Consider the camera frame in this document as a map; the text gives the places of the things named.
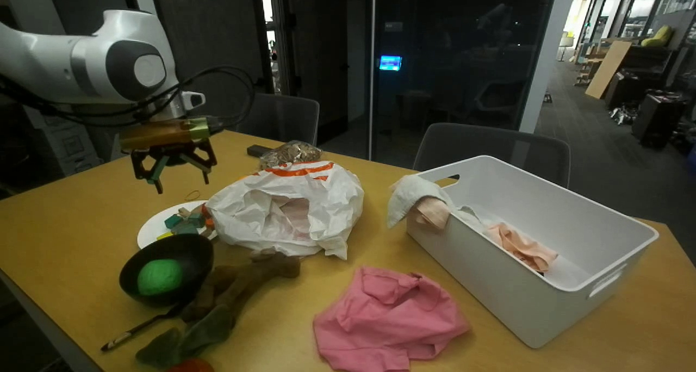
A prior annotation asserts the wooden board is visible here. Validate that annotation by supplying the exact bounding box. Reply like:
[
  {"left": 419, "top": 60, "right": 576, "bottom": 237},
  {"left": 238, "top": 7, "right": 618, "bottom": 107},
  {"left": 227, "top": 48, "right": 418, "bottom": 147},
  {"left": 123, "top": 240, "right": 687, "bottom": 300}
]
[{"left": 584, "top": 40, "right": 635, "bottom": 100}]

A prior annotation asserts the white plastic bag orange print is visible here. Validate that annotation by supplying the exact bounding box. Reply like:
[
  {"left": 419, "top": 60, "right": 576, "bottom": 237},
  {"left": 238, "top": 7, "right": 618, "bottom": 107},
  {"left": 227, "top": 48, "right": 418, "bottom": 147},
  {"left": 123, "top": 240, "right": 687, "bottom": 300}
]
[{"left": 205, "top": 160, "right": 365, "bottom": 261}]

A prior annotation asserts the white plastic bin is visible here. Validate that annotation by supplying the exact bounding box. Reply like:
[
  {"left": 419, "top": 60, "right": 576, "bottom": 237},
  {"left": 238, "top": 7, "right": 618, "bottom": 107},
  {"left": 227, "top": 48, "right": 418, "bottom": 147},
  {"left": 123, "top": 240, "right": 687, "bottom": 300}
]
[{"left": 405, "top": 154, "right": 660, "bottom": 350}]

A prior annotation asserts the black bowl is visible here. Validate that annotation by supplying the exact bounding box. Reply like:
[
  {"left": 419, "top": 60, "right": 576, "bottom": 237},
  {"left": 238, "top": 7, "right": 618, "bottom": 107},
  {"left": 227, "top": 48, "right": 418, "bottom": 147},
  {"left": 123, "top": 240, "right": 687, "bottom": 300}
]
[{"left": 119, "top": 233, "right": 215, "bottom": 308}]

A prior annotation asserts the pink cloth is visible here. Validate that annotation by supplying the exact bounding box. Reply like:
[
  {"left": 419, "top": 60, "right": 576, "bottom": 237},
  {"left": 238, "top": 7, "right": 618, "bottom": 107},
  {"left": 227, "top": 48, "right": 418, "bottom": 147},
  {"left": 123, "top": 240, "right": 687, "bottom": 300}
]
[{"left": 313, "top": 266, "right": 471, "bottom": 372}]

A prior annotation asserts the white cloth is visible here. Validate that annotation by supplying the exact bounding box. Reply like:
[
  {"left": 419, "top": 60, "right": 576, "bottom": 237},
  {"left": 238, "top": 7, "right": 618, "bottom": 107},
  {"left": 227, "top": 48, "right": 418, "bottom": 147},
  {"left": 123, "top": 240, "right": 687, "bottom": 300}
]
[{"left": 387, "top": 175, "right": 490, "bottom": 237}]

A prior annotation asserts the peach cloth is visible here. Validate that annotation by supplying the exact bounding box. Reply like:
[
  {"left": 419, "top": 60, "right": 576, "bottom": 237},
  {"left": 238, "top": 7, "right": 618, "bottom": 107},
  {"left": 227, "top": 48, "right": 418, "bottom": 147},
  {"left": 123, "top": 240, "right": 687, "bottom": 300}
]
[
  {"left": 413, "top": 196, "right": 452, "bottom": 231},
  {"left": 484, "top": 222, "right": 560, "bottom": 275}
]

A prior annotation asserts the grey chair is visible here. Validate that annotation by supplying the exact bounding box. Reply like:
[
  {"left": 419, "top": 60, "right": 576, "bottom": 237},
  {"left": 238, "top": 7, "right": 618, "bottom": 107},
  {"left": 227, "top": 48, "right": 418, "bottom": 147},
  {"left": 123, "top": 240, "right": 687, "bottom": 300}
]
[
  {"left": 235, "top": 92, "right": 321, "bottom": 147},
  {"left": 412, "top": 122, "right": 572, "bottom": 189}
]

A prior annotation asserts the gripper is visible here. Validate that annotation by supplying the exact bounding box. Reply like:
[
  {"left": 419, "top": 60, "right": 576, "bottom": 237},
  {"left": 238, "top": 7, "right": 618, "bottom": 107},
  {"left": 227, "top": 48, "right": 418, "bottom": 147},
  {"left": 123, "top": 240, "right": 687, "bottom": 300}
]
[{"left": 130, "top": 139, "right": 219, "bottom": 195}]

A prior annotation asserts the green apple toy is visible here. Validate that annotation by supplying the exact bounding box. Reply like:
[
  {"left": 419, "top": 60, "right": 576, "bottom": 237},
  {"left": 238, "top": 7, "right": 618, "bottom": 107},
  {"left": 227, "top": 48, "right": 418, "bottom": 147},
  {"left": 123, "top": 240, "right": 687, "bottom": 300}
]
[{"left": 136, "top": 259, "right": 184, "bottom": 297}]

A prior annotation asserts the white plate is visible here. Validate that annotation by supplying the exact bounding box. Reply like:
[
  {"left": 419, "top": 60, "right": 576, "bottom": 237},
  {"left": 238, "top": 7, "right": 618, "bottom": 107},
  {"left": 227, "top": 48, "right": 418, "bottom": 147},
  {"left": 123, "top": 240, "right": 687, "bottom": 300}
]
[{"left": 136, "top": 200, "right": 218, "bottom": 250}]

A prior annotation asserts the dark pen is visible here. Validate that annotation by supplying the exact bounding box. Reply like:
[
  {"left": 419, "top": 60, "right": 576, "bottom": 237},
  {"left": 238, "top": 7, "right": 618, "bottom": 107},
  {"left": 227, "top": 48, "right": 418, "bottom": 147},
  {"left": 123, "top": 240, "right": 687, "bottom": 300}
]
[{"left": 100, "top": 305, "right": 183, "bottom": 353}]

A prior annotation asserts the yellow-green armchair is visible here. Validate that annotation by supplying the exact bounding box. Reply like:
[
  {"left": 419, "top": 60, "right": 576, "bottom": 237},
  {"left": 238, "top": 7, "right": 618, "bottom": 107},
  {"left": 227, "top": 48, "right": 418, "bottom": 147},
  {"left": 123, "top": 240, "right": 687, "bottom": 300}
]
[{"left": 641, "top": 24, "right": 674, "bottom": 48}]

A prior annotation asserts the grey filing cabinet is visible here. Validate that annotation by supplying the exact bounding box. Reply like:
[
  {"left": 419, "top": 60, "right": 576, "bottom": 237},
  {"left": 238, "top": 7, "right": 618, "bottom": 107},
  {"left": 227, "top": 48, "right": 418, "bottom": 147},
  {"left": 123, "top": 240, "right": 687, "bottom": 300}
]
[{"left": 23, "top": 106, "right": 104, "bottom": 178}]

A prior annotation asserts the heap of coloured wooden blocks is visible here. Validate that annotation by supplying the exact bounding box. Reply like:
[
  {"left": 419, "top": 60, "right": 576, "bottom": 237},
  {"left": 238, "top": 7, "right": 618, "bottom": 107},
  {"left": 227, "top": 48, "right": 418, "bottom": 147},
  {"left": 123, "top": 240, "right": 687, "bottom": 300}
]
[{"left": 156, "top": 203, "right": 216, "bottom": 241}]

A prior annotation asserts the black case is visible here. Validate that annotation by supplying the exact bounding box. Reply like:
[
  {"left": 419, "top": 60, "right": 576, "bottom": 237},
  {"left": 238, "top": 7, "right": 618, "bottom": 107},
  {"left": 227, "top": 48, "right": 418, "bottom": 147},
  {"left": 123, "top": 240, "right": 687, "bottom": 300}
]
[{"left": 631, "top": 91, "right": 688, "bottom": 150}]

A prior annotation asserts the brown plush toy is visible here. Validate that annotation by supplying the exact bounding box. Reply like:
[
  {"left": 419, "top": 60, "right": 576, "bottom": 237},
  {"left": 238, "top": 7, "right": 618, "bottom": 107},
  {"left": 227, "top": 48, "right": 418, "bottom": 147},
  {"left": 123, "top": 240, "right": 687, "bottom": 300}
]
[{"left": 135, "top": 249, "right": 301, "bottom": 369}]

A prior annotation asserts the clear bag of snacks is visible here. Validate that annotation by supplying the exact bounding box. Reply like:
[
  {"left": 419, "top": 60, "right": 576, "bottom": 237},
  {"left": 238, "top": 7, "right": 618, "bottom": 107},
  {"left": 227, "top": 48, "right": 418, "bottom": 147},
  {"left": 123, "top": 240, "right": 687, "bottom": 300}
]
[{"left": 259, "top": 140, "right": 323, "bottom": 170}]

